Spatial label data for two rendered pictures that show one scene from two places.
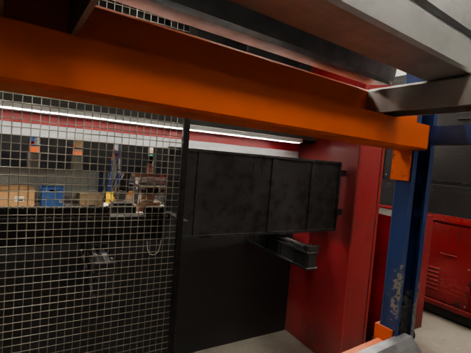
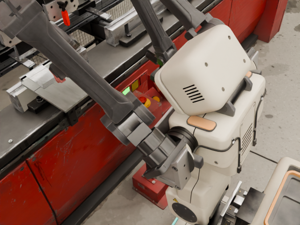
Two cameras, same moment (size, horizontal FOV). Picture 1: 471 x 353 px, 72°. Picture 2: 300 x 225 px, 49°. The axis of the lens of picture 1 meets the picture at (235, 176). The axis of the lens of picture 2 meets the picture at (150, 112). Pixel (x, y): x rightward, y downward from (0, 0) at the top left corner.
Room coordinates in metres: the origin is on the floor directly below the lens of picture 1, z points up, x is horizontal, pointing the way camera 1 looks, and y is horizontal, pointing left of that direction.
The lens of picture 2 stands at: (3.28, 0.36, 1.85)
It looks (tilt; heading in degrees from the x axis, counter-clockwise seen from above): 46 degrees down; 161
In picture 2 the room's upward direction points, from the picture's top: 3 degrees counter-clockwise
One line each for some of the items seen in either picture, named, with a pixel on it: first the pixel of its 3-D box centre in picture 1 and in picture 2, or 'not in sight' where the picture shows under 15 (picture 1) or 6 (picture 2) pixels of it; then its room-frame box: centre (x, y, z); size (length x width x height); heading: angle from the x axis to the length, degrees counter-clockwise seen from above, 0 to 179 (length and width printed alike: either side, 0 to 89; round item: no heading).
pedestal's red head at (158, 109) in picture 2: not in sight; (147, 101); (2.22, 0.72, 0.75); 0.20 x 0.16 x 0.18; 120
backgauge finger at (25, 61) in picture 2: not in sight; (13, 53); (1.96, 0.21, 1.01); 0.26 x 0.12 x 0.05; 30
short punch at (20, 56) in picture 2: not in sight; (26, 43); (2.10, 0.29, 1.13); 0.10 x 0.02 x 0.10; 120
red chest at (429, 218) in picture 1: (377, 271); not in sight; (2.54, -1.19, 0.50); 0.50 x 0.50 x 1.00; 30
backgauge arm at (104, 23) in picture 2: (95, 255); (85, 18); (1.47, 0.62, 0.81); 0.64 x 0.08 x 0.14; 30
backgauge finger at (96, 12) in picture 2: (119, 204); (89, 8); (1.73, 0.61, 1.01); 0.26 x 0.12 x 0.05; 30
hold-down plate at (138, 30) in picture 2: not in sight; (141, 30); (1.85, 0.84, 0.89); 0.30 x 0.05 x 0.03; 120
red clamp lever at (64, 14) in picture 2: not in sight; (64, 13); (2.08, 0.45, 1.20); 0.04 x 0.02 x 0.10; 30
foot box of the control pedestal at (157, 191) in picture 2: not in sight; (156, 182); (2.25, 0.73, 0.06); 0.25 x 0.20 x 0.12; 30
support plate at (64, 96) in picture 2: not in sight; (60, 84); (2.23, 0.36, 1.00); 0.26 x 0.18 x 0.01; 30
